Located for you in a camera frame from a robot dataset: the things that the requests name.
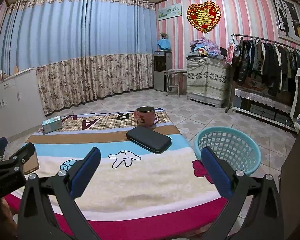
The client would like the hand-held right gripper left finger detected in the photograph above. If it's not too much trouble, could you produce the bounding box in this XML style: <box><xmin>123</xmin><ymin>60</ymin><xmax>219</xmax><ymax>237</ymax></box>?
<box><xmin>17</xmin><ymin>147</ymin><xmax>108</xmax><ymax>240</ymax></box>

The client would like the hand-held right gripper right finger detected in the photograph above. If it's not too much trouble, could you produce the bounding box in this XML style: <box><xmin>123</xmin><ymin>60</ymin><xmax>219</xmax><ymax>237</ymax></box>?
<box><xmin>202</xmin><ymin>146</ymin><xmax>284</xmax><ymax>240</ymax></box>

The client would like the light blue plastic basket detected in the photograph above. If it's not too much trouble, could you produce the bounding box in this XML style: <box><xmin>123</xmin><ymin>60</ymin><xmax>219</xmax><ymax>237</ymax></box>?
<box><xmin>194</xmin><ymin>127</ymin><xmax>262</xmax><ymax>176</ymax></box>

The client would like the person's left forearm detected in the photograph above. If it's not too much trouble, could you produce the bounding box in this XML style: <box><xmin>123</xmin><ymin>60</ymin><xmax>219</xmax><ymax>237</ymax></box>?
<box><xmin>0</xmin><ymin>197</ymin><xmax>18</xmax><ymax>240</ymax></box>

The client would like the brown phone case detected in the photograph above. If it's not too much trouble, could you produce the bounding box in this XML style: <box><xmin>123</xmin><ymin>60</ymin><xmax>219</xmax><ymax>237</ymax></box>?
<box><xmin>21</xmin><ymin>152</ymin><xmax>40</xmax><ymax>175</ymax></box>

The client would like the teal tissue box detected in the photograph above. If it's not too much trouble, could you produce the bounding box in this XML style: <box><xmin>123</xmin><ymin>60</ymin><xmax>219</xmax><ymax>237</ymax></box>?
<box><xmin>42</xmin><ymin>116</ymin><xmax>63</xmax><ymax>134</ymax></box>

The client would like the white cabinet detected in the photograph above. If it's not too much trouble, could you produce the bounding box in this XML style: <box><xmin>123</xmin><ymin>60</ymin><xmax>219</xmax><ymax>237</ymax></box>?
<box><xmin>0</xmin><ymin>67</ymin><xmax>47</xmax><ymax>140</ymax></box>

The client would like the printed cartoon blanket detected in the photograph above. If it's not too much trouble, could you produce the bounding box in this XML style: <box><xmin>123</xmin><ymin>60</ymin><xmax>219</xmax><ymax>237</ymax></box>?
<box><xmin>4</xmin><ymin>109</ymin><xmax>243</xmax><ymax>232</ymax></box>

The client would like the black zip case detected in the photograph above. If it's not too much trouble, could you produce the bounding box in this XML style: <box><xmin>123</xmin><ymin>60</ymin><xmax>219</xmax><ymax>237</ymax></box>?
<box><xmin>126</xmin><ymin>126</ymin><xmax>172</xmax><ymax>154</ymax></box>

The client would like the dark wooden furniture panel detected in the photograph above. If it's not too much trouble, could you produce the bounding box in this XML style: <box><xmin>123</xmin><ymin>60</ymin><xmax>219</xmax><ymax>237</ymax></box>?
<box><xmin>280</xmin><ymin>130</ymin><xmax>300</xmax><ymax>240</ymax></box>

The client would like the low drawer cabinet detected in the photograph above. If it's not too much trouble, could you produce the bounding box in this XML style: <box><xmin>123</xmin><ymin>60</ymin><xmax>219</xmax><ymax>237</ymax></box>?
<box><xmin>232</xmin><ymin>90</ymin><xmax>297</xmax><ymax>132</ymax></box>

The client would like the pink mug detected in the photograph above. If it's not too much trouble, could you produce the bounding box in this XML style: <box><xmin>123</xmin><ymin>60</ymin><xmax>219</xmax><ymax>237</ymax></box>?
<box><xmin>133</xmin><ymin>106</ymin><xmax>156</xmax><ymax>127</ymax></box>

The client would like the white lace cloth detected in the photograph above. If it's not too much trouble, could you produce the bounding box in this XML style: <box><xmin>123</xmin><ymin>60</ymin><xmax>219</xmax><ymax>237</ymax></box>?
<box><xmin>234</xmin><ymin>88</ymin><xmax>293</xmax><ymax>114</ymax></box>

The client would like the cloth covered cabinet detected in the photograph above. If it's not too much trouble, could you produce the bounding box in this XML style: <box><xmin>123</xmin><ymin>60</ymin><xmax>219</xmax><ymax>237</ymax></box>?
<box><xmin>186</xmin><ymin>56</ymin><xmax>230</xmax><ymax>108</ymax></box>

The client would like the small white side table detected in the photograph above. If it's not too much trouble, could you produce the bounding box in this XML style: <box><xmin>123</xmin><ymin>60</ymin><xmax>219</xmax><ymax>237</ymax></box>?
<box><xmin>161</xmin><ymin>69</ymin><xmax>188</xmax><ymax>97</ymax></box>

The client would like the grey water dispenser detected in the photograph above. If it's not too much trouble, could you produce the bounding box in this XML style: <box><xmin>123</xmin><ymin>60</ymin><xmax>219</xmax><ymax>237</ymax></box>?
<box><xmin>153</xmin><ymin>51</ymin><xmax>173</xmax><ymax>92</ymax></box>

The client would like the row of hanging clothes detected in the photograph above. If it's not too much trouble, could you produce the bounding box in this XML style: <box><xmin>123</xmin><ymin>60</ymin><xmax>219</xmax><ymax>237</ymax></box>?
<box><xmin>234</xmin><ymin>37</ymin><xmax>300</xmax><ymax>97</ymax></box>

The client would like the pink hanging bag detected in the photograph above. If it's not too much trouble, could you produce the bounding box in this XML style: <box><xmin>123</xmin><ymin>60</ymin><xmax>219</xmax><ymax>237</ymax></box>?
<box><xmin>225</xmin><ymin>36</ymin><xmax>240</xmax><ymax>64</ymax></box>

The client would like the pile of folded clothes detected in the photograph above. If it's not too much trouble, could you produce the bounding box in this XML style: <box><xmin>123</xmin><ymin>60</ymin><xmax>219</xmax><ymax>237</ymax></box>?
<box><xmin>190</xmin><ymin>37</ymin><xmax>228</xmax><ymax>58</ymax></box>

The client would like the blue and floral curtain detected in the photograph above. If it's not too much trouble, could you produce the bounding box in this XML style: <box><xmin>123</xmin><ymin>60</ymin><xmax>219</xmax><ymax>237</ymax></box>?
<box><xmin>0</xmin><ymin>0</ymin><xmax>157</xmax><ymax>113</ymax></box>

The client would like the blue cloth cover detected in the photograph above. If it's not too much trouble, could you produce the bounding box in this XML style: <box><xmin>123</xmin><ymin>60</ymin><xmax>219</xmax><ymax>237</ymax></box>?
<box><xmin>157</xmin><ymin>39</ymin><xmax>172</xmax><ymax>51</ymax></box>

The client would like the metal clothes rack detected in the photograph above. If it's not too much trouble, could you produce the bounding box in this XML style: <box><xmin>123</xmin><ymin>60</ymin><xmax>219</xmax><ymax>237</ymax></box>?
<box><xmin>225</xmin><ymin>33</ymin><xmax>300</xmax><ymax>130</ymax></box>

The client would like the red heart wall decoration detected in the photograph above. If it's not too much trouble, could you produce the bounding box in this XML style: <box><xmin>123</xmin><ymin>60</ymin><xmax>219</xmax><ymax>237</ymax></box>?
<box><xmin>187</xmin><ymin>2</ymin><xmax>222</xmax><ymax>33</ymax></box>

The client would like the landscape wall picture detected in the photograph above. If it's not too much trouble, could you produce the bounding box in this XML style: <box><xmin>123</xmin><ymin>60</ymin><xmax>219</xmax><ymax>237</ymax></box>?
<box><xmin>157</xmin><ymin>3</ymin><xmax>182</xmax><ymax>21</ymax></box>

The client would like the framed window wall poster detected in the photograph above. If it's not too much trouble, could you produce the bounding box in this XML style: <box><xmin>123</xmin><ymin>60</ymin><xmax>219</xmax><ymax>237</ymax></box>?
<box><xmin>267</xmin><ymin>0</ymin><xmax>300</xmax><ymax>43</ymax></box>

